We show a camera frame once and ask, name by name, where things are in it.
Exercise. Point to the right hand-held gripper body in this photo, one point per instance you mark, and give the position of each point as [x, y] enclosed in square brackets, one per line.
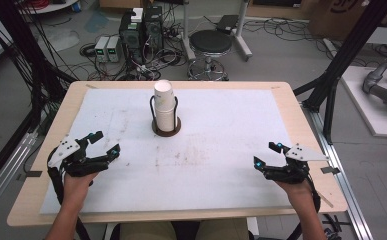
[292, 171]

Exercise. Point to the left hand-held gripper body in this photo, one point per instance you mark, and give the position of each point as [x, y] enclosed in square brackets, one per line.
[70, 159]

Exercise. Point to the person's right hand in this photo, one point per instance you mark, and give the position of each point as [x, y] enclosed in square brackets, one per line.
[296, 193]

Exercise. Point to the person's left hand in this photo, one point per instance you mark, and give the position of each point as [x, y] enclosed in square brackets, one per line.
[76, 190]

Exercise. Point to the light wooden table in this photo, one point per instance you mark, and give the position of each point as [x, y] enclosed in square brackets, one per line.
[311, 140]

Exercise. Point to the black tape piece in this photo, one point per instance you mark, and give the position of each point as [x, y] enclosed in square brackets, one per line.
[33, 173]
[330, 170]

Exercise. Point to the white table mat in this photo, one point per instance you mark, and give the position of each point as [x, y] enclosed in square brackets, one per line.
[211, 160]

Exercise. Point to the stack of white paper cups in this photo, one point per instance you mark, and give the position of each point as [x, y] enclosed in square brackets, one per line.
[165, 106]

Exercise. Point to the person's legs in khaki trousers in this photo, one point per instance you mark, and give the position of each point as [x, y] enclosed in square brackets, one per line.
[147, 231]

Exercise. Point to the grey power supply unit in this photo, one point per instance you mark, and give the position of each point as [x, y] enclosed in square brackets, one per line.
[101, 49]
[114, 49]

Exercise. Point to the white platform board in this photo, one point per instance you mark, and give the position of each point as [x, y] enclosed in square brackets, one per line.
[364, 106]

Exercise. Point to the black computer tower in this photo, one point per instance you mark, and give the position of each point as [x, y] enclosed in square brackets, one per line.
[153, 30]
[131, 40]

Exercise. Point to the white metal stand legs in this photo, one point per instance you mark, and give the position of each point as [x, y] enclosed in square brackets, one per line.
[242, 36]

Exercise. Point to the black round stool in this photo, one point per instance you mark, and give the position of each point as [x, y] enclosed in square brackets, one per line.
[210, 41]

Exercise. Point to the small white box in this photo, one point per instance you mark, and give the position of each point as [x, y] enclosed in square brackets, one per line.
[137, 15]

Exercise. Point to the black flat device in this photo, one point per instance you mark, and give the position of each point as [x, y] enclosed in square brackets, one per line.
[227, 23]

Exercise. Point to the brown cardboard box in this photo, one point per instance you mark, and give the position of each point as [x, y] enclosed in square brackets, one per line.
[334, 16]

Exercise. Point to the aluminium floor rail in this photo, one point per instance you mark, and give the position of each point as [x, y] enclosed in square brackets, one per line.
[347, 196]
[4, 173]

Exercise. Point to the black metal frame stand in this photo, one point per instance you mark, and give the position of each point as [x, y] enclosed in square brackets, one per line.
[344, 56]
[21, 60]

